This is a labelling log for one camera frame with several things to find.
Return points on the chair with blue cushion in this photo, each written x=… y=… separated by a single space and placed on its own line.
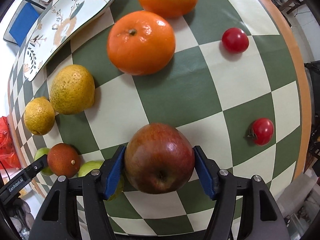
x=23 y=19

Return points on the red plastic bag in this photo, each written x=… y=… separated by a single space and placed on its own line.
x=8 y=154

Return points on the small yellow lemon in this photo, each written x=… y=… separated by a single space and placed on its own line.
x=39 y=116

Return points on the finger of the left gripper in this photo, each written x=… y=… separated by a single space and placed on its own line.
x=24 y=177

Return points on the large yellow lemon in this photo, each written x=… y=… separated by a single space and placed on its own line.
x=72 y=90

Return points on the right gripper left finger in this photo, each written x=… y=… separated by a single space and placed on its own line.
x=58 y=215

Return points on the green apple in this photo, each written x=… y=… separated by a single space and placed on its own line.
x=40 y=152
x=87 y=167

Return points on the red cherry tomato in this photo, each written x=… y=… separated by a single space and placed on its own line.
x=235 y=40

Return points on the dark red-orange fruit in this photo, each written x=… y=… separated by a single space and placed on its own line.
x=63 y=160

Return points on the red tomato with stem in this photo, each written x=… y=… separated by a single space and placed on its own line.
x=261 y=131

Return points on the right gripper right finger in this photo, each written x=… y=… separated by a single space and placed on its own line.
x=260 y=217

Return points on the floral ceramic plate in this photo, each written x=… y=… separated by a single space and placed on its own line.
x=55 y=27

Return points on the green checkered tablecloth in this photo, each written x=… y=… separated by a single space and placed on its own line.
x=209 y=94

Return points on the red apple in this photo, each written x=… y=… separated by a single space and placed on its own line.
x=158 y=159

